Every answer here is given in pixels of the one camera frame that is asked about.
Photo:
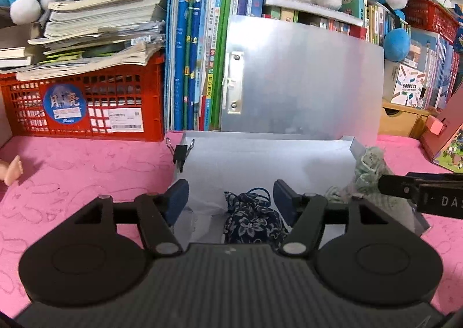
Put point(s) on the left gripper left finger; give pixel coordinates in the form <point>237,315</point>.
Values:
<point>154,216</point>

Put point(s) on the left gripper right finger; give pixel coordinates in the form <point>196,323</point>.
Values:
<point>307,216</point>

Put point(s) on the dark blue floral pouch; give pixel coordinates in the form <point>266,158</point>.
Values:
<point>251,220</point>

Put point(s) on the green patterned cloth bundle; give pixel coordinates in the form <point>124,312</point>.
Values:
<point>368,169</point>

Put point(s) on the pink cardboard toy house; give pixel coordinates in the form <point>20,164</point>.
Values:
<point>442,139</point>

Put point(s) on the black binder clip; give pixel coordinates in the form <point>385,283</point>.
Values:
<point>179,153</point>

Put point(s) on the white storage box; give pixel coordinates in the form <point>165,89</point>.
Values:
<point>237,162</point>

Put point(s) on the wooden drawer shelf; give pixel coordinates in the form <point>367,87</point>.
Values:
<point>401,120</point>

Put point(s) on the red plastic crate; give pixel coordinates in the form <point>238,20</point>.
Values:
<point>122,102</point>

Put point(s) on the white printed stationery box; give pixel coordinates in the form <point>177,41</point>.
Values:
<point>403,85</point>

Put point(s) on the pink bunny blanket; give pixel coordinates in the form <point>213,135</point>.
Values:
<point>61,175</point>

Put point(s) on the row of colourful books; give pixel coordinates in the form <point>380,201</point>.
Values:
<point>438,58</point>

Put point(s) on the red crate on shelf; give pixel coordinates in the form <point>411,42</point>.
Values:
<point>431,16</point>

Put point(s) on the stack of paper books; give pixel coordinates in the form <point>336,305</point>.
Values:
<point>78,36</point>

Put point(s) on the upright blue green books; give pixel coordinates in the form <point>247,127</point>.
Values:
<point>194,80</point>

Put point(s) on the books lying on top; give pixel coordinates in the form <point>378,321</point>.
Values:
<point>297,11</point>

